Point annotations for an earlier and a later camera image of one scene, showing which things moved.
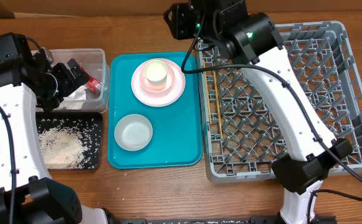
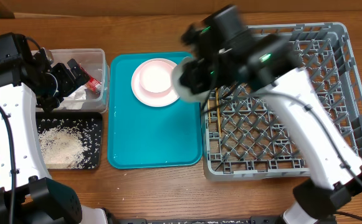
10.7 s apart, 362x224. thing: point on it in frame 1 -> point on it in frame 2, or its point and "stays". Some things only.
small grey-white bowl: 133,132 -> 184,91
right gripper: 183,31 -> 205,83
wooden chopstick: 217,103 stays
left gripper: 68,81 stays
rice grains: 68,144 stays
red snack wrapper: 92,83 stays
